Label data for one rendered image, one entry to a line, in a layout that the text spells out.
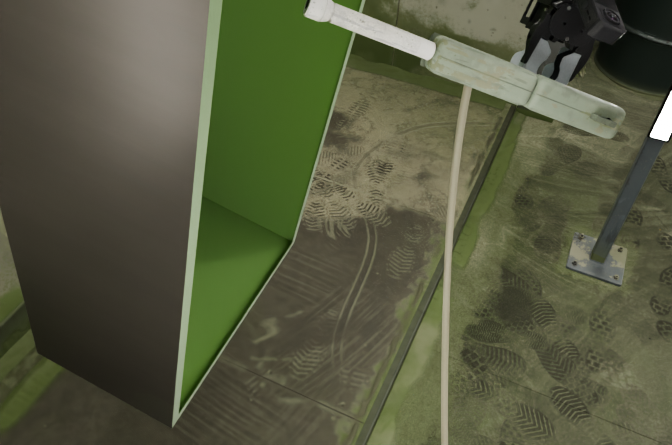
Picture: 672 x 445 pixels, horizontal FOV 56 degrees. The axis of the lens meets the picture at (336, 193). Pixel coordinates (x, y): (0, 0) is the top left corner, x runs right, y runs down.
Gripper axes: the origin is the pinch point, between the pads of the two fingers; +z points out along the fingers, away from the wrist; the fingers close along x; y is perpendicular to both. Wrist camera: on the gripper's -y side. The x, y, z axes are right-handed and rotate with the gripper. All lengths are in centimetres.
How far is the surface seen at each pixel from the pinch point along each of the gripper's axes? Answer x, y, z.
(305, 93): 19, 54, 23
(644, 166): -102, 83, 16
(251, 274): 13, 61, 75
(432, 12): -60, 203, 2
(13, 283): 73, 95, 117
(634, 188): -105, 86, 25
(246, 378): 0, 69, 115
